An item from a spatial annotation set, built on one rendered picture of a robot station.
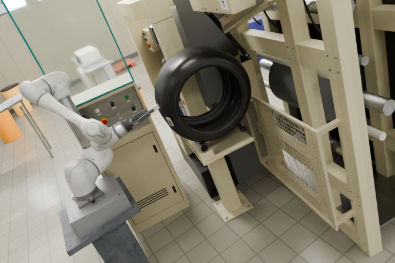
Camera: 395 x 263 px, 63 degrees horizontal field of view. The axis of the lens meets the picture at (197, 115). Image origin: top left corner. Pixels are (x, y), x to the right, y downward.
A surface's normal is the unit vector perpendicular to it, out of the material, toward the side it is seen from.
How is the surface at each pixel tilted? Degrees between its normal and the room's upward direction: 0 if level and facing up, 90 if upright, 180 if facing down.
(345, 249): 0
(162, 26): 90
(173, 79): 55
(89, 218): 90
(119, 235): 90
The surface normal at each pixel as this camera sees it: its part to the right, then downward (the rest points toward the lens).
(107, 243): 0.47, 0.24
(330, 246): -0.32, -0.85
